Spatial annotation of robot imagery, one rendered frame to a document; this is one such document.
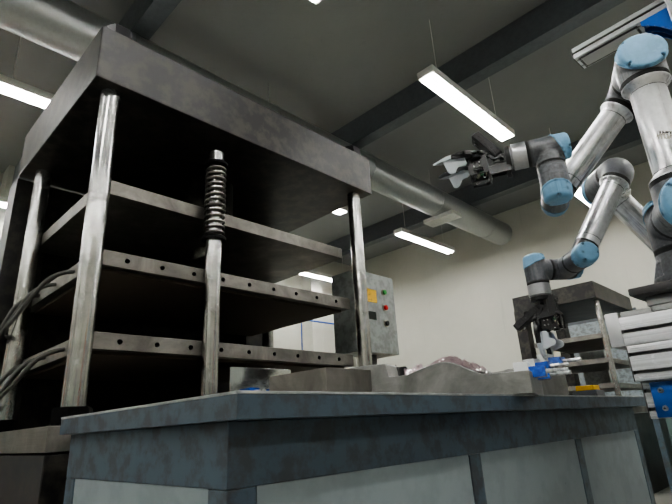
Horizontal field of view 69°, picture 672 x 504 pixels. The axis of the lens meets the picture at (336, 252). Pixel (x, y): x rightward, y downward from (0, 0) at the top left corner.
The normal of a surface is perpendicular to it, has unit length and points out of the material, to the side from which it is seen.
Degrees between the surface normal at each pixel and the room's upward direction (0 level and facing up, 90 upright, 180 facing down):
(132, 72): 90
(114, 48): 90
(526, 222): 90
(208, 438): 90
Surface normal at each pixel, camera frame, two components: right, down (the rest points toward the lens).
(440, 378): -0.47, -0.28
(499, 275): -0.71, -0.20
